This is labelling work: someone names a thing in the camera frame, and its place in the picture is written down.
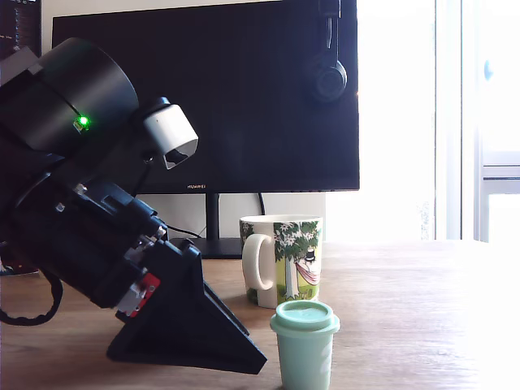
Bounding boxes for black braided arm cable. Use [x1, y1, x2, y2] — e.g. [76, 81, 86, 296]
[0, 274, 65, 327]

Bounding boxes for white mug with tree print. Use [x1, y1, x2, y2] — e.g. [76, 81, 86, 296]
[238, 214, 324, 310]

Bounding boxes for pale window frame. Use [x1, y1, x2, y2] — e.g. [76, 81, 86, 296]
[433, 0, 520, 244]

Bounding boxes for thin black camera cable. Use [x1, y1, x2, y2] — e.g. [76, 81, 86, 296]
[132, 150, 155, 197]

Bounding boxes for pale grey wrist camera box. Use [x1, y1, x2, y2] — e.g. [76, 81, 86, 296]
[129, 96, 200, 171]

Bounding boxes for green coffee capsule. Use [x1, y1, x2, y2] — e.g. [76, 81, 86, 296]
[269, 300, 341, 390]

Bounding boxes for black monitor stand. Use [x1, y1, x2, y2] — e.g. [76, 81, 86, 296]
[167, 193, 245, 260]

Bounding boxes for dark screen with text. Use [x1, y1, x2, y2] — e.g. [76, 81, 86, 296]
[0, 0, 42, 60]

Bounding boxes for large black monitor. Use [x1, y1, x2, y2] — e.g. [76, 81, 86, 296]
[51, 0, 361, 195]

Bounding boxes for black headphones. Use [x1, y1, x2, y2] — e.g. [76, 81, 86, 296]
[302, 0, 349, 105]

